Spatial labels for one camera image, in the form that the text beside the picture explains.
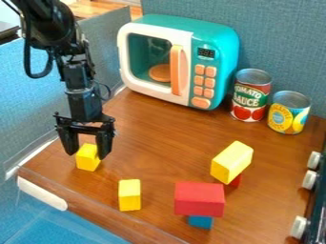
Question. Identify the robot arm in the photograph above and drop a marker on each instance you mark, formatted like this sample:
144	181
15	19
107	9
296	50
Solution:
51	22

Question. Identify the large red block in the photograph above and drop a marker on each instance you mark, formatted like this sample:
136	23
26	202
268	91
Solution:
199	198

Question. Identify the yellow block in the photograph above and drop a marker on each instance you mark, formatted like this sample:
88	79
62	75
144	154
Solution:
231	162

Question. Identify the yellow can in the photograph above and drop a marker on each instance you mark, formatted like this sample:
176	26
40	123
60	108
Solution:
288	112

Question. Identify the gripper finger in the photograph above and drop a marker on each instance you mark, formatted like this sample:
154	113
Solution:
68	141
105	144

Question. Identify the small red block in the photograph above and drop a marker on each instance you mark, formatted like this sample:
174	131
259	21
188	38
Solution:
236	181

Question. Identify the toy microwave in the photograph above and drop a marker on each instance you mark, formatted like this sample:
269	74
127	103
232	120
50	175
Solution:
178	60

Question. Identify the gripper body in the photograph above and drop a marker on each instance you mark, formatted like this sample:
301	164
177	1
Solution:
85	106

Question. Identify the toy stove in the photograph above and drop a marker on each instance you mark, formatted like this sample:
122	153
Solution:
316	190

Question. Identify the yellow cube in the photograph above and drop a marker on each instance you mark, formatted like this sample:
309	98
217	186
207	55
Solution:
88	158
129	195

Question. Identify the blue block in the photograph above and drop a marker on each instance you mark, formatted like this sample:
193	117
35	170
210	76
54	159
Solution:
200	221

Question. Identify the red tomato can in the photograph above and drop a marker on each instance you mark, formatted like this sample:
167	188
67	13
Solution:
250	95

